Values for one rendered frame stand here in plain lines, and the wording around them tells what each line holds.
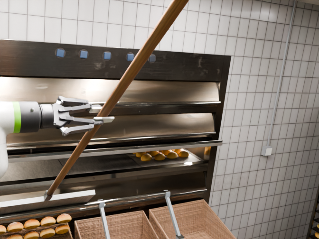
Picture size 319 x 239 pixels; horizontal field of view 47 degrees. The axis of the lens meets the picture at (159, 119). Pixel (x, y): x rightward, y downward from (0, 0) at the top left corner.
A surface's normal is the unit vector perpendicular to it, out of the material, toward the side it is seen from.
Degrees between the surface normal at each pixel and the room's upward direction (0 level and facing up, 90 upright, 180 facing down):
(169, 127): 70
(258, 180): 90
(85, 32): 90
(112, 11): 90
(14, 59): 90
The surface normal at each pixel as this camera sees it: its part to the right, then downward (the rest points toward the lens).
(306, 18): 0.48, 0.27
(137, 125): 0.49, -0.07
